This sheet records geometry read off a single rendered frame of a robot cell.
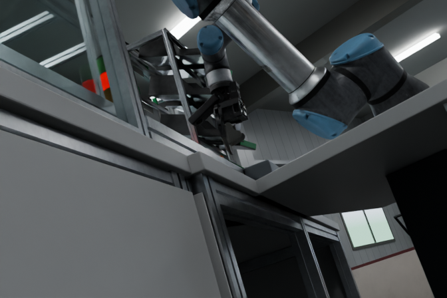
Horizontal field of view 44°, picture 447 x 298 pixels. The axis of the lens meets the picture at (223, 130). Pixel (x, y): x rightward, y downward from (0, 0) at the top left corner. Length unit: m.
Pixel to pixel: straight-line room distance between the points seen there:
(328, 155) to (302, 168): 0.06
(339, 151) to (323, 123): 0.27
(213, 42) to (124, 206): 1.02
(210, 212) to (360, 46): 0.63
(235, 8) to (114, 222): 0.76
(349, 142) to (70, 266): 0.61
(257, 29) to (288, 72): 0.12
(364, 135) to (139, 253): 0.50
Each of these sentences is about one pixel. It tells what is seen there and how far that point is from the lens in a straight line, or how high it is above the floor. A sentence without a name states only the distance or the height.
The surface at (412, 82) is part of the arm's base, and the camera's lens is 1.37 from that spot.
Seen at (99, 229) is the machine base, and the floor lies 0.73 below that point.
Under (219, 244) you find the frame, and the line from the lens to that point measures 0.80.
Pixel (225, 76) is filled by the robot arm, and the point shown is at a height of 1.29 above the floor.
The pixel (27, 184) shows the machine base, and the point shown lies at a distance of 0.46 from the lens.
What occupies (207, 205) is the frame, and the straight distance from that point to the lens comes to 0.81.
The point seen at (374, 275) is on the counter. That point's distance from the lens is 6.23.
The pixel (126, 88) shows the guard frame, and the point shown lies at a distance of 0.79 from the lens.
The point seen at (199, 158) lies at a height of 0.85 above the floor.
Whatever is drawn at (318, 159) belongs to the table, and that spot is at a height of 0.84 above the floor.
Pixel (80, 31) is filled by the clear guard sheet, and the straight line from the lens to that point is 0.76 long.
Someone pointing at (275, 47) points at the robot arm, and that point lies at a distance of 1.23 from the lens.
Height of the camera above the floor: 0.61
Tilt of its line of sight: 19 degrees up
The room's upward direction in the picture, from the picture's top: 17 degrees counter-clockwise
